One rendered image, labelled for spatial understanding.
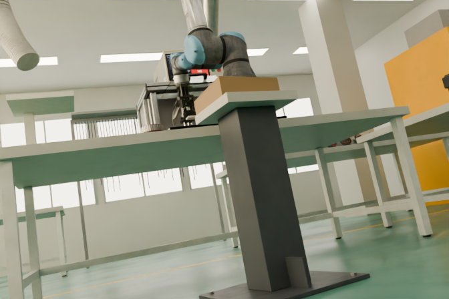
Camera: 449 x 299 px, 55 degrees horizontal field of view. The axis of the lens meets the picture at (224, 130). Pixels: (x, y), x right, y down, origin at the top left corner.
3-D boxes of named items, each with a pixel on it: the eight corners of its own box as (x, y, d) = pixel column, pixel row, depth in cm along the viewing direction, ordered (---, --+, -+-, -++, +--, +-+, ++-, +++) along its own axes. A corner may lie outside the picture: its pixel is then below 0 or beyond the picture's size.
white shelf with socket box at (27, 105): (81, 164, 251) (73, 90, 260) (11, 173, 239) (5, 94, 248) (81, 173, 284) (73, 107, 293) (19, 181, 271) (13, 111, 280)
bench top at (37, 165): (410, 113, 252) (408, 105, 253) (-13, 160, 176) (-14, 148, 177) (321, 149, 345) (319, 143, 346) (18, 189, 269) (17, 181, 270)
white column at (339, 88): (394, 209, 591) (339, -8, 655) (367, 215, 575) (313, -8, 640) (371, 212, 636) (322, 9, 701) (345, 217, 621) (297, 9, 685)
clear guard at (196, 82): (220, 81, 230) (218, 71, 231) (176, 84, 222) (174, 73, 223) (204, 100, 260) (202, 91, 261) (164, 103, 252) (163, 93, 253)
